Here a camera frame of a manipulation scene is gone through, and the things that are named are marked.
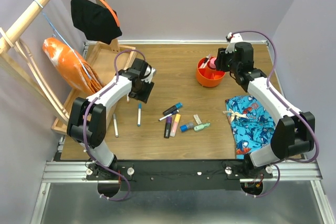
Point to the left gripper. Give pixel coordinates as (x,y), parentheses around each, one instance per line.
(144,96)

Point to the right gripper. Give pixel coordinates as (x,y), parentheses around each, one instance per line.
(220,59)

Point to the pink cap glue stick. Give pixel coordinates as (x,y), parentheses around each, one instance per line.
(211,63)

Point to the blue cap white marker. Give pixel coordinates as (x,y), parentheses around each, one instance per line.
(139,114)

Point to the brown cap white marker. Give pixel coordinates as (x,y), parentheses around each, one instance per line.
(207,58)

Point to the orange round organizer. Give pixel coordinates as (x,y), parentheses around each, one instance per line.
(208,77)

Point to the black cap white marker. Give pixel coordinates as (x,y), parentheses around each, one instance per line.
(115,125)

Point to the blue cap black highlighter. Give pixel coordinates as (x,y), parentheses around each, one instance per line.
(172,108)

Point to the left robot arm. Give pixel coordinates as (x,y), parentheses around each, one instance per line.
(88,117)

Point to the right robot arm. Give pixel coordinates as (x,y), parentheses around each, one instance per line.
(294,129)

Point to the purple cap black highlighter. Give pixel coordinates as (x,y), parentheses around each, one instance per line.
(167,129)

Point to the white marker thin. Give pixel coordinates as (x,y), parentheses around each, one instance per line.
(170,114)

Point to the yellow cap pink highlighter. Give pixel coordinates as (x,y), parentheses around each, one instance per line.
(175,125)

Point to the wooden tray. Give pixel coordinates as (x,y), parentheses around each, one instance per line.
(106,60)

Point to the blue cap grey glue stick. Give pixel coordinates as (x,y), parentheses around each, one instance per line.
(187,126)

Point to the small beige eraser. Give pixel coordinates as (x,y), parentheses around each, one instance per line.
(197,119)

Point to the green highlighter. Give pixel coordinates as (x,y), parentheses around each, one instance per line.
(201,127)

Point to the orange tie-dye cloth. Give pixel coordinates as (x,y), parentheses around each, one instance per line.
(72,67)

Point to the blue shark print shorts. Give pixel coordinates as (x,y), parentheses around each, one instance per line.
(251,124)

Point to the black cloth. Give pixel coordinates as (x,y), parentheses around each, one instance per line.
(96,22)

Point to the wooden clothes rack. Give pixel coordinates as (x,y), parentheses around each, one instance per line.
(38,87)

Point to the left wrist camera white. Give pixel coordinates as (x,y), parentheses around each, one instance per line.
(149,74)

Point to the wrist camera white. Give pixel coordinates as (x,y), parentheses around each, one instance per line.
(149,74)
(232,39)

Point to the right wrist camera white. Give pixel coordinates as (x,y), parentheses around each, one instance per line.
(232,39)

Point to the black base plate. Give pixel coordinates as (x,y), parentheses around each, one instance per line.
(177,175)

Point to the aluminium rail frame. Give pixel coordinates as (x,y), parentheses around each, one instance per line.
(75,172)

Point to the blue wire hanger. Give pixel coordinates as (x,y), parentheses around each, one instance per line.
(56,33)

